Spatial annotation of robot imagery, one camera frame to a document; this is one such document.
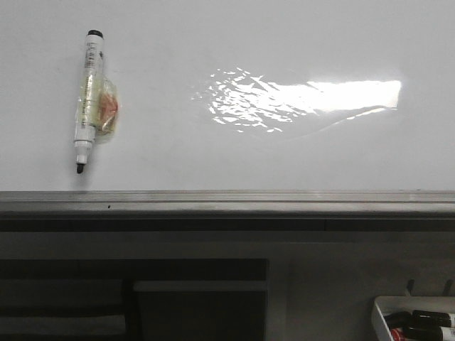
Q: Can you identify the black capped marker lower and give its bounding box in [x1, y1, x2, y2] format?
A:
[402, 325, 454, 341]

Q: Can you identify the black capped marker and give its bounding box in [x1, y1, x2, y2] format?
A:
[402, 325, 454, 341]
[412, 310, 454, 328]

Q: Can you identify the white marker tray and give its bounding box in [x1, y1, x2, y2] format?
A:
[371, 296, 454, 341]

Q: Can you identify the white whiteboard marker with tape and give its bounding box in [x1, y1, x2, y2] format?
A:
[74, 30, 119, 174]

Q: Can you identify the black capped marker upper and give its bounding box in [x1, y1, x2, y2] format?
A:
[412, 310, 454, 328]

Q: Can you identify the red capped marker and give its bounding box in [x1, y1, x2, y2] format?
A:
[390, 328, 407, 341]

